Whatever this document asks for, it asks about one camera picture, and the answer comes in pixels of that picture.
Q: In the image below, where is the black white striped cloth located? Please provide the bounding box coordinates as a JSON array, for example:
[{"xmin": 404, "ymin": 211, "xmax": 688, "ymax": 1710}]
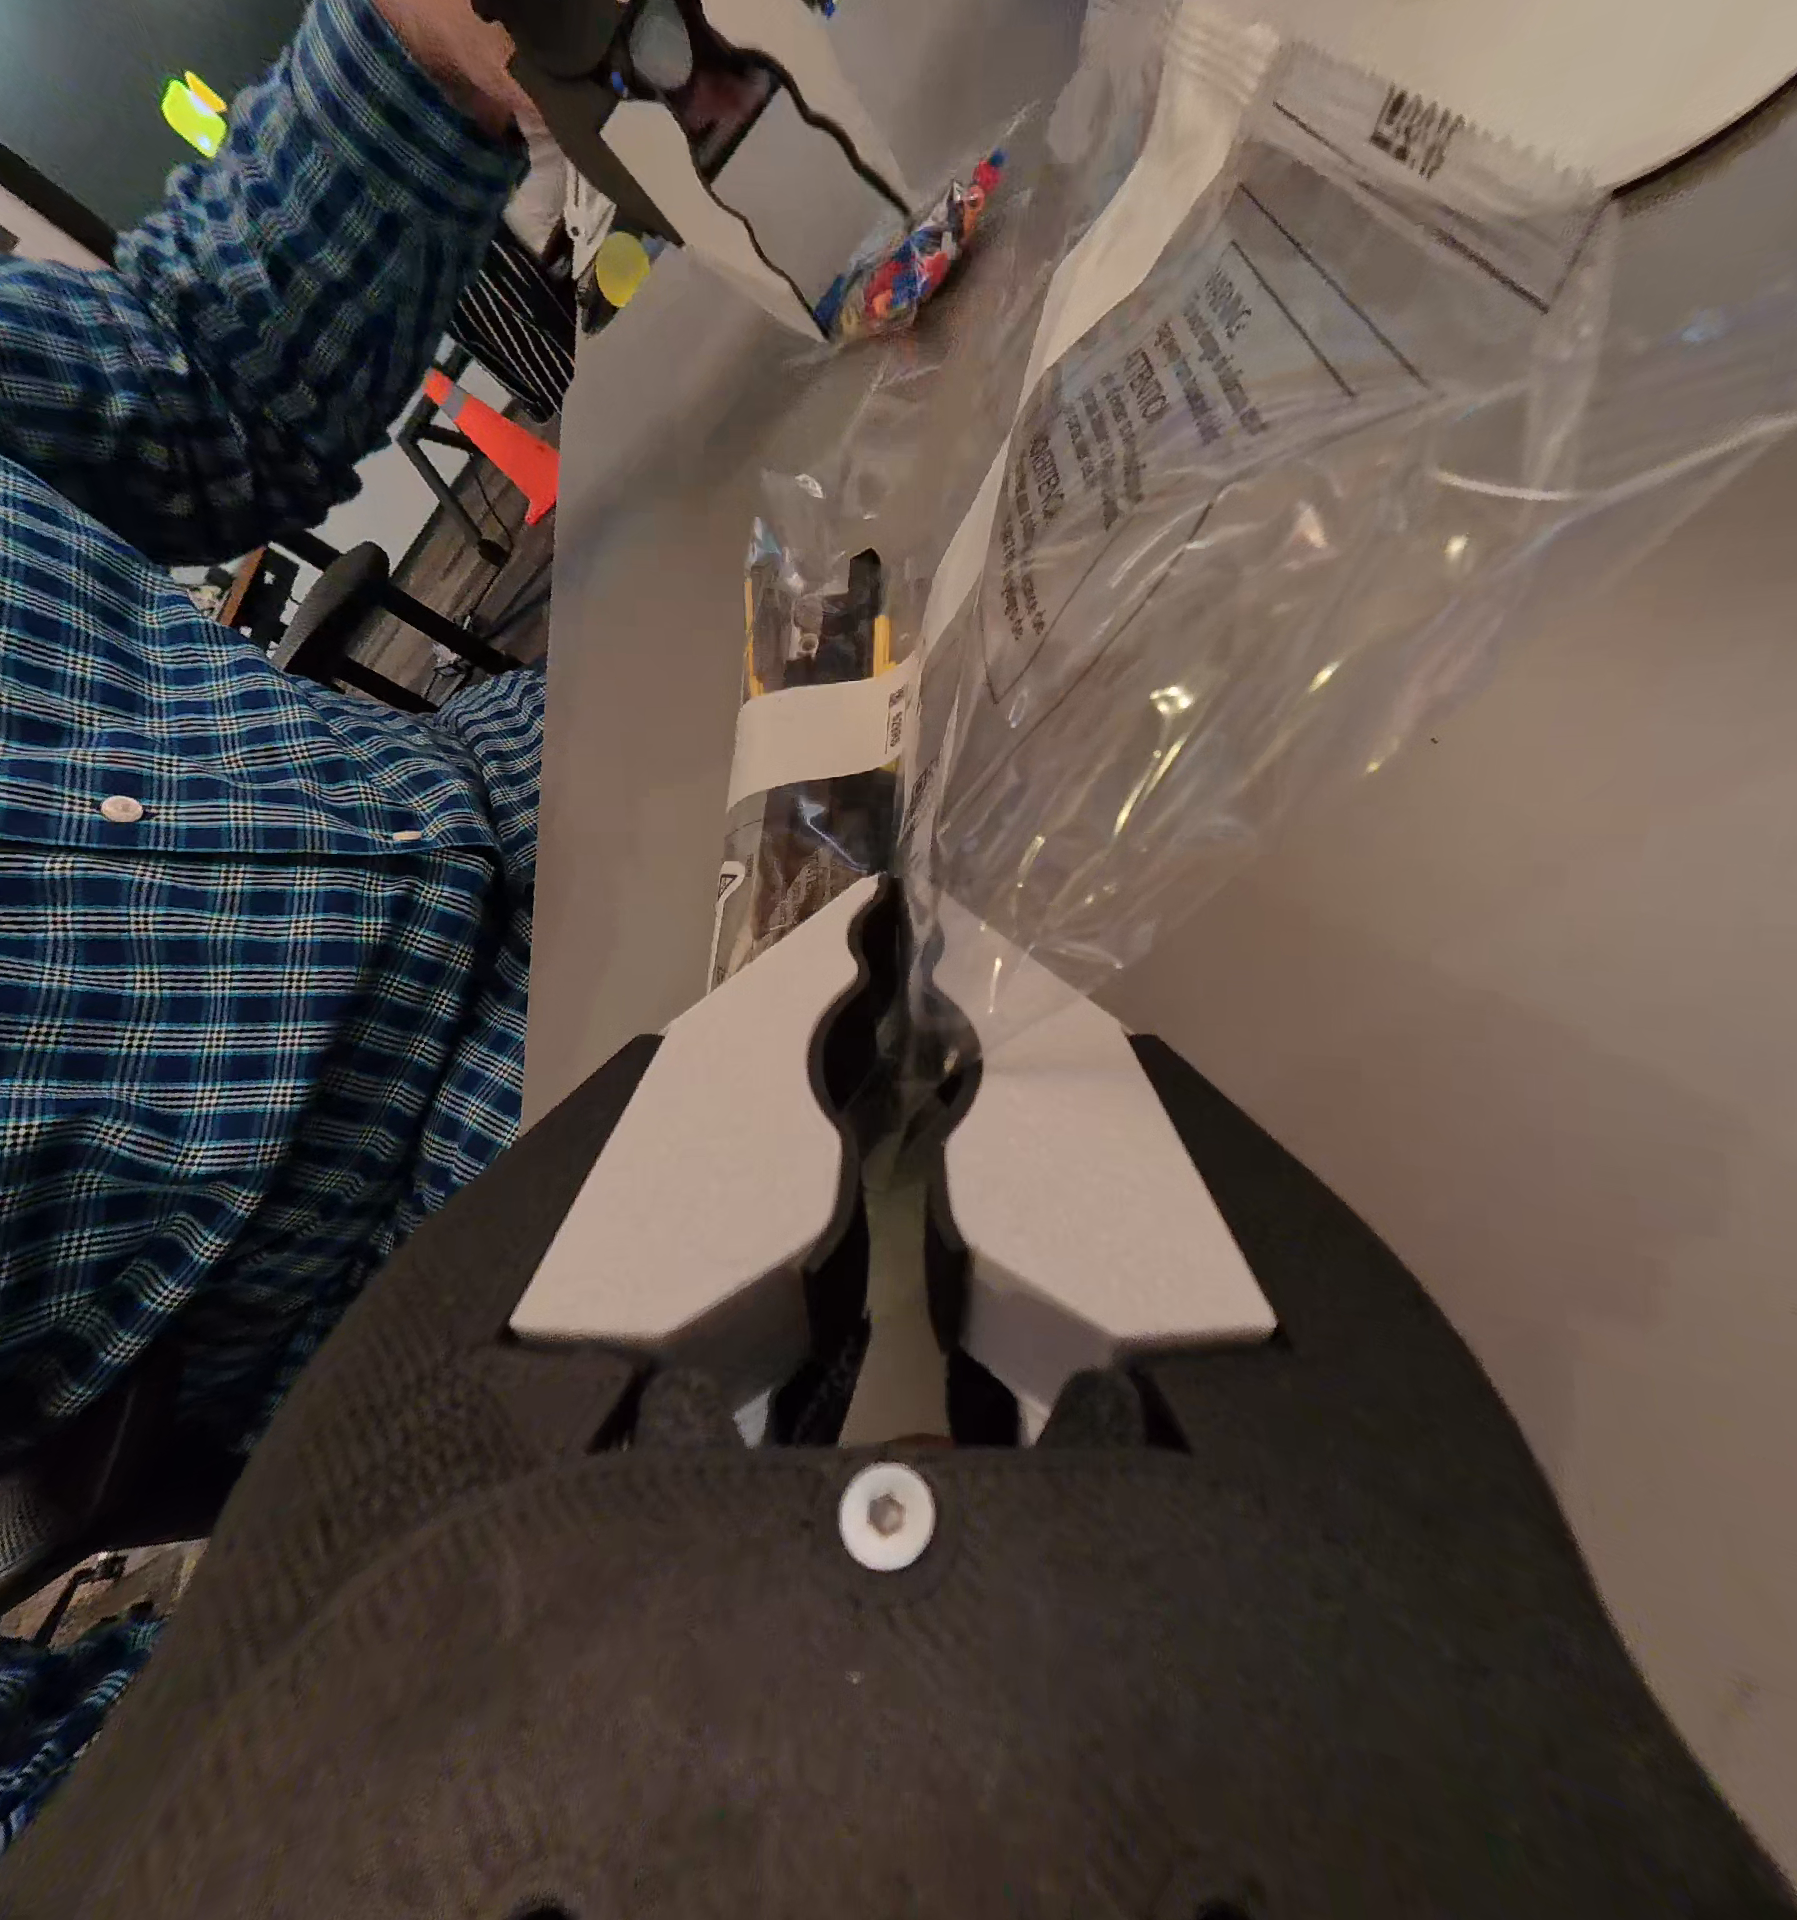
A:
[{"xmin": 456, "ymin": 239, "xmax": 579, "ymax": 426}]

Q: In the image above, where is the large clear plastic bag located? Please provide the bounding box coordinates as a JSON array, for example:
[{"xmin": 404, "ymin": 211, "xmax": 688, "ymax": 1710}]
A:
[{"xmin": 860, "ymin": 15, "xmax": 1797, "ymax": 1187}]

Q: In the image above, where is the person's left forearm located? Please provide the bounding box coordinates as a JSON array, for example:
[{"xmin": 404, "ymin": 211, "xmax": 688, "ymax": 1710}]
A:
[{"xmin": 0, "ymin": 0, "xmax": 537, "ymax": 569}]

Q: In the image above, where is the orange traffic cone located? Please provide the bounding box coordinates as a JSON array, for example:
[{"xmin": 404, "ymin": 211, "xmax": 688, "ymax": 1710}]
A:
[{"xmin": 423, "ymin": 372, "xmax": 564, "ymax": 527}]

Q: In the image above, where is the bag of black yellow parts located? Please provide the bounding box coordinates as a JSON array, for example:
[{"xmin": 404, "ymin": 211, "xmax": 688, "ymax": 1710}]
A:
[{"xmin": 707, "ymin": 508, "xmax": 934, "ymax": 995}]

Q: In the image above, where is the bag of colourful lego pieces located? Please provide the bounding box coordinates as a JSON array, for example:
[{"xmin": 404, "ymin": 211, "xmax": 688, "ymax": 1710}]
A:
[{"xmin": 813, "ymin": 147, "xmax": 1022, "ymax": 344}]

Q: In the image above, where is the person's plaid shirt torso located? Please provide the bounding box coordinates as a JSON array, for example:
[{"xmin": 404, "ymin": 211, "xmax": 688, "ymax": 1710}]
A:
[{"xmin": 0, "ymin": 423, "xmax": 553, "ymax": 1914}]

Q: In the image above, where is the person's left hand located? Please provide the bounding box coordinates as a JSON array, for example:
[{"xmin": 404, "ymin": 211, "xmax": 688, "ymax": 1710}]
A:
[{"xmin": 385, "ymin": 0, "xmax": 537, "ymax": 143}]

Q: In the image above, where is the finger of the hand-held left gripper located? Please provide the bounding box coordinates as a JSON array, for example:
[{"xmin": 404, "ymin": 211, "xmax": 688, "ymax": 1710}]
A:
[
  {"xmin": 594, "ymin": 98, "xmax": 830, "ymax": 344},
  {"xmin": 697, "ymin": 0, "xmax": 915, "ymax": 211}
]

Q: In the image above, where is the black monitor screen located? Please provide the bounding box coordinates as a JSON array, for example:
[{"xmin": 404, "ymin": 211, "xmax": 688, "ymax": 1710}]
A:
[{"xmin": 0, "ymin": 0, "xmax": 316, "ymax": 249}]

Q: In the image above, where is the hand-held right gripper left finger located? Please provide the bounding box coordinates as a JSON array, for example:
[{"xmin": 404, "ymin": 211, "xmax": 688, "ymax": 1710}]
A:
[{"xmin": 509, "ymin": 876, "xmax": 900, "ymax": 1443}]

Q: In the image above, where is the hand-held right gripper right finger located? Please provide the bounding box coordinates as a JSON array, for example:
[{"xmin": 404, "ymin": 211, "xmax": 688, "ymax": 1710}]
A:
[{"xmin": 897, "ymin": 906, "xmax": 1278, "ymax": 1443}]

